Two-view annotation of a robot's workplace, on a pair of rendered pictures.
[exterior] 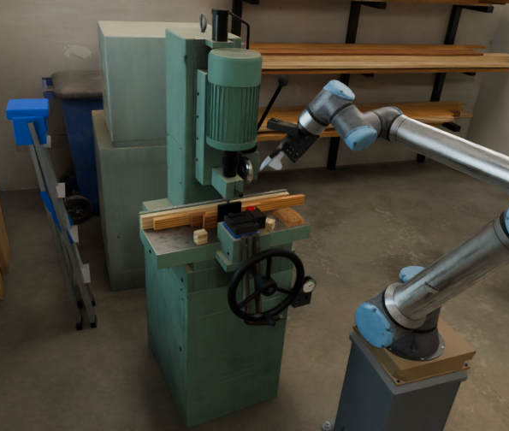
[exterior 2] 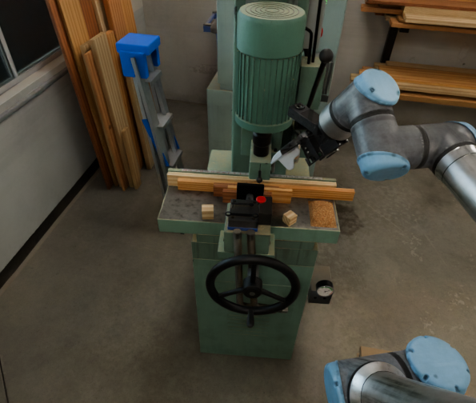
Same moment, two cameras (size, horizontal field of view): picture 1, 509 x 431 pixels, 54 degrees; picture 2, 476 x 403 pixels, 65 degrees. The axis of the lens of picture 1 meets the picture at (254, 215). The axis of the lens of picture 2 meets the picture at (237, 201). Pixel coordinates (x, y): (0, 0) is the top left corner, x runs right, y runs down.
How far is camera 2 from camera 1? 86 cm
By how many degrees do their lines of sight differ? 29
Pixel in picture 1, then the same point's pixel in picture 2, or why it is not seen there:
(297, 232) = (321, 234)
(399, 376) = not seen: outside the picture
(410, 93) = not seen: outside the picture
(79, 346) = (164, 245)
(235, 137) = (255, 117)
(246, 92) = (270, 65)
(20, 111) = (126, 45)
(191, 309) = (197, 271)
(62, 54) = not seen: outside the picture
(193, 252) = (196, 225)
